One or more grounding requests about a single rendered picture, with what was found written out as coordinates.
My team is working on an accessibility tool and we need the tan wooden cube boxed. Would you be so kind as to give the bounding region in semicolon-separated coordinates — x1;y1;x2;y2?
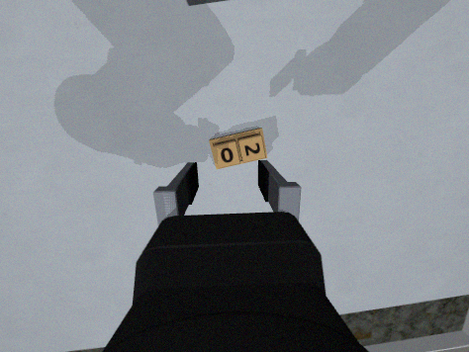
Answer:
237;133;266;163
213;139;241;168

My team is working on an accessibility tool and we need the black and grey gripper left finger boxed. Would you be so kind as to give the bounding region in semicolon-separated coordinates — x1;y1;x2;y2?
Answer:
153;162;199;225

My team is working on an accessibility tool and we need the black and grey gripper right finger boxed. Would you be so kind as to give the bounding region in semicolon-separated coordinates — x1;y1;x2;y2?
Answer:
258;160;301;221

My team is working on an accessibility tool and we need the tan shallow rectangular tray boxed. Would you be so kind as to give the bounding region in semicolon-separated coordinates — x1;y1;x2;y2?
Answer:
209;128;267;169

